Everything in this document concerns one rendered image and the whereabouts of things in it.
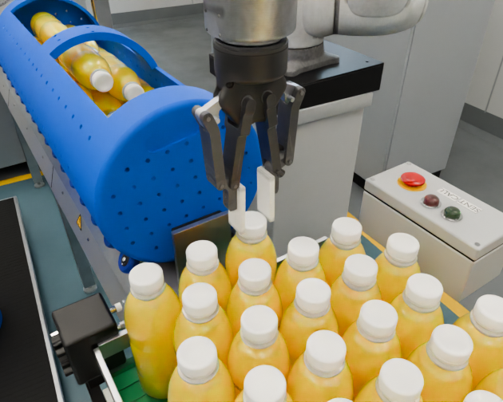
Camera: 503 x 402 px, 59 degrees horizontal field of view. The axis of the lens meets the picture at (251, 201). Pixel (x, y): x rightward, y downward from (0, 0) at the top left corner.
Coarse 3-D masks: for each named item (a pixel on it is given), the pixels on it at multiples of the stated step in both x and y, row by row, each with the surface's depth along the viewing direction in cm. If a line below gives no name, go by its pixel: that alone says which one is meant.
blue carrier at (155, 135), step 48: (48, 0) 122; (0, 48) 112; (48, 48) 88; (48, 96) 79; (144, 96) 63; (192, 96) 63; (96, 144) 62; (144, 144) 61; (192, 144) 65; (96, 192) 61; (144, 192) 65; (192, 192) 70; (144, 240) 69
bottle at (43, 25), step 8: (40, 16) 115; (48, 16) 114; (32, 24) 116; (40, 24) 111; (48, 24) 109; (56, 24) 109; (40, 32) 110; (48, 32) 107; (56, 32) 107; (40, 40) 113
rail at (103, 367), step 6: (96, 348) 59; (96, 354) 58; (96, 360) 60; (102, 360) 58; (102, 366) 57; (102, 372) 56; (108, 372) 56; (108, 378) 55; (108, 384) 55; (114, 384) 55; (114, 390) 54; (114, 396) 53; (120, 396) 53
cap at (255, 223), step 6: (246, 216) 58; (252, 216) 58; (258, 216) 58; (264, 216) 58; (246, 222) 57; (252, 222) 57; (258, 222) 57; (264, 222) 57; (246, 228) 56; (252, 228) 56; (258, 228) 57; (264, 228) 57; (240, 234) 58; (246, 234) 57; (252, 234) 57; (258, 234) 57
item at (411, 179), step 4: (408, 172) 69; (412, 172) 69; (404, 176) 69; (408, 176) 68; (412, 176) 68; (416, 176) 68; (420, 176) 68; (404, 180) 68; (408, 180) 68; (412, 180) 68; (416, 180) 68; (420, 180) 68; (424, 180) 68; (408, 184) 67; (412, 184) 67; (416, 184) 67; (420, 184) 67
